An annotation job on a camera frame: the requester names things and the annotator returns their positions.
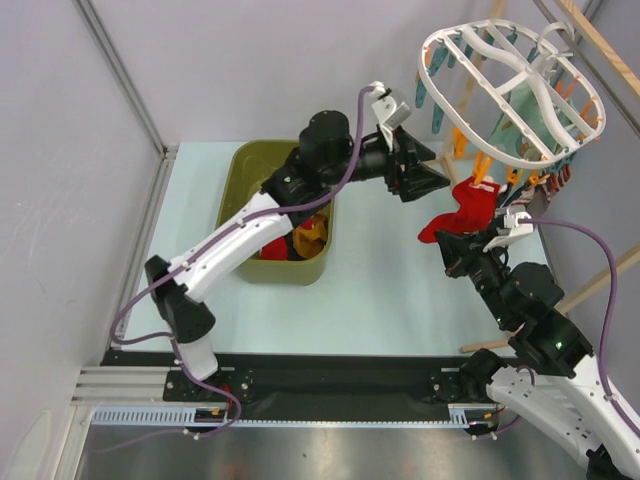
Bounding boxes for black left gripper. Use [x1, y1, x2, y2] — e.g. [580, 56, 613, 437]
[322, 125, 450, 204]

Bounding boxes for red patterned sock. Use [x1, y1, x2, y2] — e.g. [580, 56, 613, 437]
[259, 235, 292, 261]
[417, 176, 501, 244]

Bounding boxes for white round clip hanger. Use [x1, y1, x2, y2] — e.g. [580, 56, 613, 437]
[418, 19, 606, 170]

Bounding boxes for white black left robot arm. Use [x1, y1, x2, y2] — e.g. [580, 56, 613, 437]
[144, 110, 450, 400]

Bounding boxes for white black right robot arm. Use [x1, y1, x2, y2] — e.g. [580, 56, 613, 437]
[435, 231, 639, 479]

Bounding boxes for wooden hanger stand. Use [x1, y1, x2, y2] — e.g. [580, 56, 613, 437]
[429, 0, 640, 354]

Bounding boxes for mint green cloth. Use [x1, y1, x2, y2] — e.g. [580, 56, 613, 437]
[488, 82, 557, 161]

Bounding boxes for grey beige sock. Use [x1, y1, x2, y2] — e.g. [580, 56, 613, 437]
[516, 184, 552, 218]

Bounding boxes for olive green plastic basket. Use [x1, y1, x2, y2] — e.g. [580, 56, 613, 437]
[216, 140, 333, 286]

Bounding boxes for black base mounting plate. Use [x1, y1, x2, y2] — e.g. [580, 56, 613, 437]
[102, 349, 501, 421]

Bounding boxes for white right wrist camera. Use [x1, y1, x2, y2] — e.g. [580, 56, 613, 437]
[483, 207, 534, 253]

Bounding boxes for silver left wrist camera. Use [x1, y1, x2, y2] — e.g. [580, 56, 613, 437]
[370, 81, 411, 132]

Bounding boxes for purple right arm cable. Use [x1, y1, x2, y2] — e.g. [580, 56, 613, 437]
[469, 217, 640, 441]

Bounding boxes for white slotted cable duct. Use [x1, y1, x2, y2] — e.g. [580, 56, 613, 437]
[92, 404, 499, 428]

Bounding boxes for aluminium frame post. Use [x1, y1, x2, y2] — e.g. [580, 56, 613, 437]
[72, 0, 167, 158]

